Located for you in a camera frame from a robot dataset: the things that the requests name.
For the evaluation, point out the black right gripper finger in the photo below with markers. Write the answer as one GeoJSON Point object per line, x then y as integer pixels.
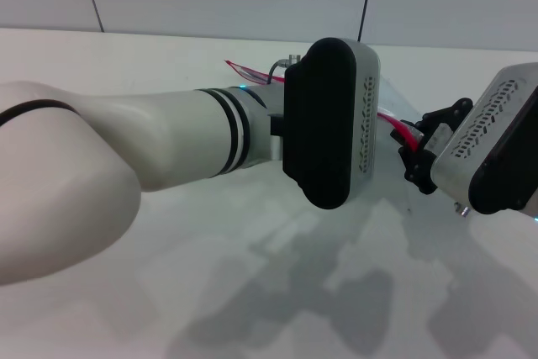
{"type": "Point", "coordinates": [418, 170]}
{"type": "Point", "coordinates": [452, 113]}

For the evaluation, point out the clear document bag red zip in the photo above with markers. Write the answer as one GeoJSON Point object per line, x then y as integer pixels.
{"type": "Point", "coordinates": [401, 128]}

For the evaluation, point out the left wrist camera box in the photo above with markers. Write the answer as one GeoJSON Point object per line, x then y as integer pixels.
{"type": "Point", "coordinates": [319, 123]}

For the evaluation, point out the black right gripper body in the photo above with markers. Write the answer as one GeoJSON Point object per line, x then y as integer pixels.
{"type": "Point", "coordinates": [435, 138]}

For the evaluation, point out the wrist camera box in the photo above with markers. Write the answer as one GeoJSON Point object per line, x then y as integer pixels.
{"type": "Point", "coordinates": [319, 123]}
{"type": "Point", "coordinates": [483, 144]}

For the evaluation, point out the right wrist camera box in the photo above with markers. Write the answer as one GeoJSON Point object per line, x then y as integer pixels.
{"type": "Point", "coordinates": [483, 144]}

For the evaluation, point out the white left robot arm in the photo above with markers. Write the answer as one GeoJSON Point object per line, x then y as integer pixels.
{"type": "Point", "coordinates": [126, 144]}

